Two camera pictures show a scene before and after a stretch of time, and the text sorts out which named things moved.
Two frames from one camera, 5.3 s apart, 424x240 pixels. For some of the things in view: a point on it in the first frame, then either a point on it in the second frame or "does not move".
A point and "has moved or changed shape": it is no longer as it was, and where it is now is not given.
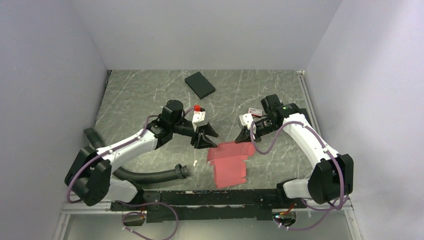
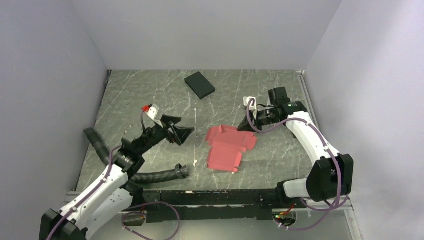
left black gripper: [201, 142] to [180, 134]
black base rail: [213, 205] does not move
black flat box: [200, 85] does not move
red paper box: [228, 159] has moved or changed shape
